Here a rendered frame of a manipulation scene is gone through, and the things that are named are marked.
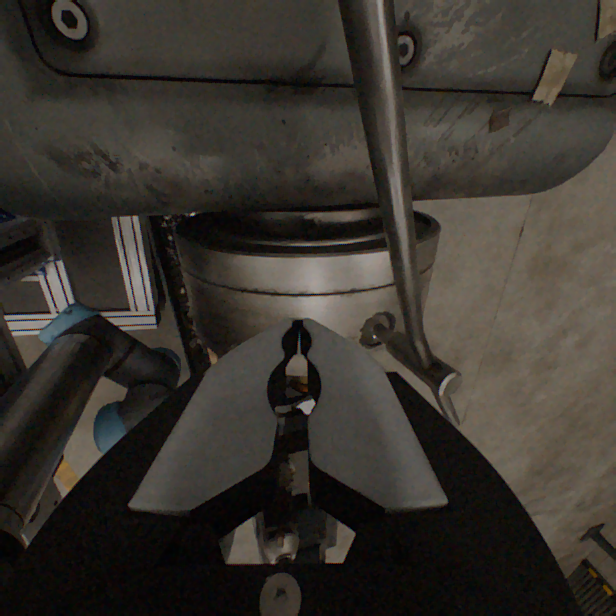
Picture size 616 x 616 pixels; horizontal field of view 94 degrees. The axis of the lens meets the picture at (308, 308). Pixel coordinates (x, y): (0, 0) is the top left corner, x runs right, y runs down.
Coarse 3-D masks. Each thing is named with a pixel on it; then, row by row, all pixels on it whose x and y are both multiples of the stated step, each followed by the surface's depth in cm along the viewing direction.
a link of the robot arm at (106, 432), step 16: (144, 384) 46; (128, 400) 43; (144, 400) 43; (160, 400) 43; (96, 416) 41; (112, 416) 41; (128, 416) 41; (144, 416) 41; (96, 432) 40; (112, 432) 40
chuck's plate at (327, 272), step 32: (192, 224) 36; (416, 224) 34; (192, 256) 27; (224, 256) 24; (256, 256) 23; (288, 256) 22; (320, 256) 22; (352, 256) 23; (384, 256) 24; (256, 288) 24; (288, 288) 24; (320, 288) 24; (352, 288) 24
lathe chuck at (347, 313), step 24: (432, 264) 30; (192, 288) 29; (216, 288) 26; (384, 288) 25; (192, 312) 33; (216, 312) 28; (240, 312) 26; (264, 312) 25; (288, 312) 25; (312, 312) 25; (336, 312) 25; (360, 312) 25; (384, 312) 27; (216, 336) 30; (240, 336) 27; (360, 336) 27; (384, 360) 30
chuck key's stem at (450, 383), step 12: (384, 336) 26; (396, 336) 24; (396, 348) 24; (408, 348) 23; (408, 360) 22; (420, 372) 21; (432, 372) 21; (444, 372) 20; (456, 372) 20; (432, 384) 21; (444, 384) 20; (456, 384) 20; (444, 396) 20
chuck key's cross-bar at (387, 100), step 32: (352, 0) 6; (384, 0) 6; (352, 32) 7; (384, 32) 7; (352, 64) 7; (384, 64) 7; (384, 96) 8; (384, 128) 8; (384, 160) 9; (384, 192) 10; (384, 224) 11; (416, 256) 13; (416, 288) 14; (416, 320) 17; (416, 352) 20; (448, 416) 26
